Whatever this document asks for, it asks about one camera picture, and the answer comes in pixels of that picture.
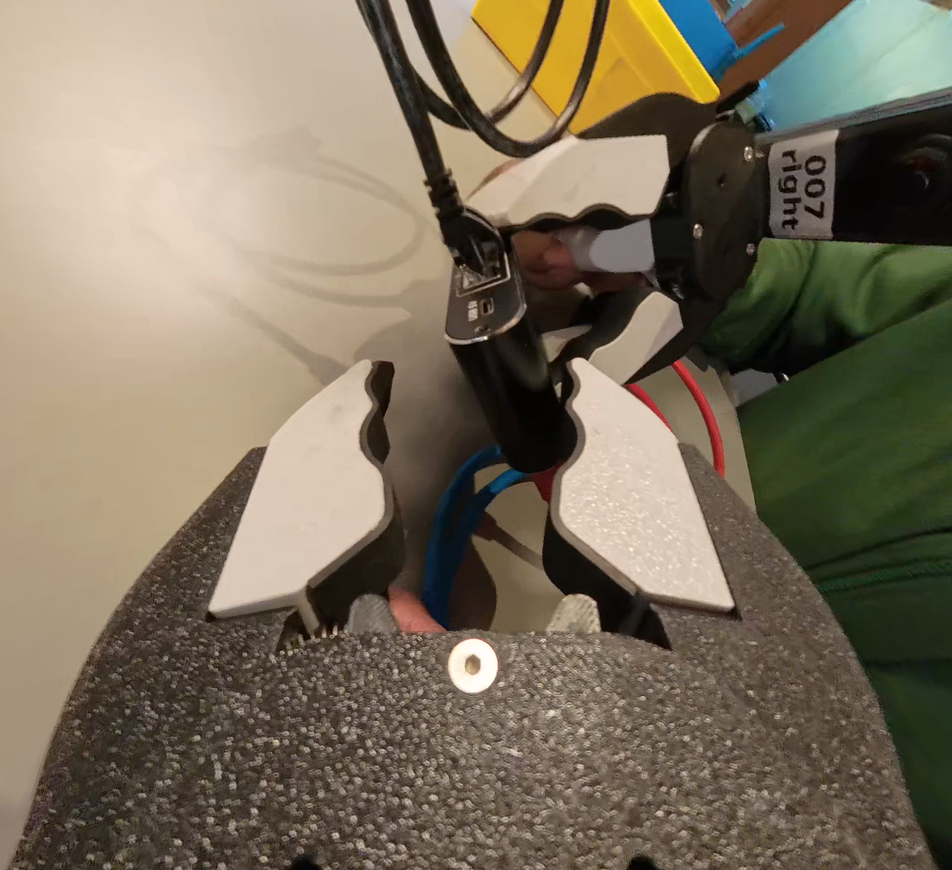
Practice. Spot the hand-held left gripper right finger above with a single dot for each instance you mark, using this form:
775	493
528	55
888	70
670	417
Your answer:
639	513

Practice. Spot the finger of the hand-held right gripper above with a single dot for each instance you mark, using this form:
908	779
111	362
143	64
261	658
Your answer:
658	323
595	175

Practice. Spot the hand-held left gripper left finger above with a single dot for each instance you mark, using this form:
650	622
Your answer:
312	491

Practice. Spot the yellow plastic bin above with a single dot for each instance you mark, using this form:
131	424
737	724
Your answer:
639	30

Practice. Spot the black ethernet port adapter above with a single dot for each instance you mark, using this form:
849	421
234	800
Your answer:
513	379

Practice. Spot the person's right forearm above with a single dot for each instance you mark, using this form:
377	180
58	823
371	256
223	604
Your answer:
818	290

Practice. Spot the person's right hand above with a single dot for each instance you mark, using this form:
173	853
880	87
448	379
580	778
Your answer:
550	264

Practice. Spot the person's left hand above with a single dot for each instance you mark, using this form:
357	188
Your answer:
413	617

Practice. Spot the person's green clothing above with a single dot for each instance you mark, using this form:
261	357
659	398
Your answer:
855	476

